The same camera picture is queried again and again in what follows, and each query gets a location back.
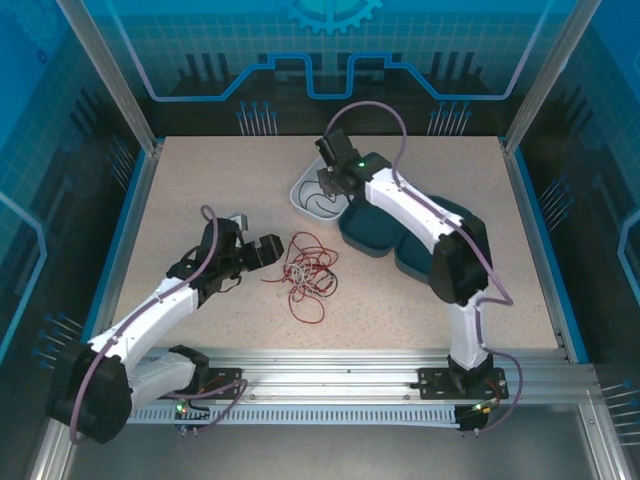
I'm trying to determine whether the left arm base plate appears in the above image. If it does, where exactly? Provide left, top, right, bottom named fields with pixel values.
left=194, top=367, right=244, bottom=401

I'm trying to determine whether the aluminium table side rail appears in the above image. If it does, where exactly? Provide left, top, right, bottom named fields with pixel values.
left=502, top=142, right=576, bottom=364
left=84, top=142, right=164, bottom=351

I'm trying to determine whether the white plastic tray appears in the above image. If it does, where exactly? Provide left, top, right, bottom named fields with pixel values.
left=289, top=159, right=351, bottom=229

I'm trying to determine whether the black controller board with LED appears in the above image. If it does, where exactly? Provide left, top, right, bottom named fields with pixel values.
left=173, top=399, right=212, bottom=437
left=457, top=399, right=501, bottom=436

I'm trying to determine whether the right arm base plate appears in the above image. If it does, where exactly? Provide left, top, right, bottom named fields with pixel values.
left=417, top=366, right=509, bottom=401

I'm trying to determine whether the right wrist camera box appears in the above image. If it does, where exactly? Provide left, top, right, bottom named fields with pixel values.
left=314, top=128, right=359, bottom=170

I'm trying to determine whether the slotted white cable duct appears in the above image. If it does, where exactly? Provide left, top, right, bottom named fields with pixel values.
left=127, top=403, right=464, bottom=427

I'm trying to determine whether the teal plastic tray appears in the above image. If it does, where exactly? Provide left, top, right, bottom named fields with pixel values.
left=338, top=199, right=406, bottom=260
left=394, top=194, right=481, bottom=289

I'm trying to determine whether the aluminium mounting rail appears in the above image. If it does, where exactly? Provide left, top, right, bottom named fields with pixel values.
left=139, top=344, right=601, bottom=407

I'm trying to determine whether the thin black cable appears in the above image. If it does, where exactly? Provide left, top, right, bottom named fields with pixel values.
left=298, top=180, right=347, bottom=214
left=299, top=259, right=342, bottom=299

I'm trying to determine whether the grey metal lower panel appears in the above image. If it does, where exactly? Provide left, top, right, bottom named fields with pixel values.
left=62, top=422, right=601, bottom=480

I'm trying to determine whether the aluminium frame post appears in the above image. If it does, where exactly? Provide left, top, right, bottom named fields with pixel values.
left=54, top=0, right=164, bottom=154
left=502, top=0, right=601, bottom=154

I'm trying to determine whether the thin white cable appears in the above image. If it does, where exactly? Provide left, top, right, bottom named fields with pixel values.
left=283, top=258, right=316, bottom=291
left=287, top=262, right=321, bottom=301

